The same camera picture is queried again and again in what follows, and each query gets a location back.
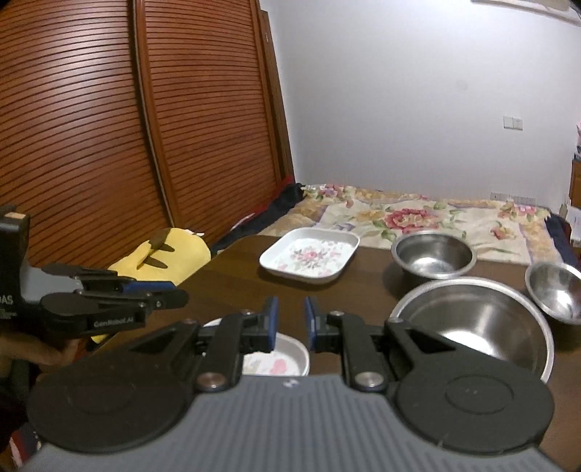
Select floral square plate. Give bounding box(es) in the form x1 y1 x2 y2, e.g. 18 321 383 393
201 317 311 378
259 227 361 285

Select medium deep steel bowl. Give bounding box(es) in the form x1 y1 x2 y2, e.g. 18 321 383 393
391 230 477 280

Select large steel bowl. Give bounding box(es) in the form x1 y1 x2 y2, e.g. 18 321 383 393
390 277 554 383

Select small shallow steel bowl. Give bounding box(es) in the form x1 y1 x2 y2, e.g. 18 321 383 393
525 261 580 325

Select left hand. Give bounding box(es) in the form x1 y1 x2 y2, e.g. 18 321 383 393
0 332 80 378

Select yellow Pikachu plush toy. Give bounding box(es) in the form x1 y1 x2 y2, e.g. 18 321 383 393
89 227 213 345

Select dark clothes on bed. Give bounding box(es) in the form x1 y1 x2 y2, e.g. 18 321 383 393
211 183 304 257

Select brown louvered wardrobe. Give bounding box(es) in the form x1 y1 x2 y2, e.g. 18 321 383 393
1 1 293 268

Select floral bed quilt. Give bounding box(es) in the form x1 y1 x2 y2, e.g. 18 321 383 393
261 184 562 265

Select wooden sideboard cabinet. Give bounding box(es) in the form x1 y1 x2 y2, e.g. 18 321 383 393
569 158 581 208

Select white wall switch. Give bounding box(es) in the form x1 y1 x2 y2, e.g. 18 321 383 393
502 116 524 131

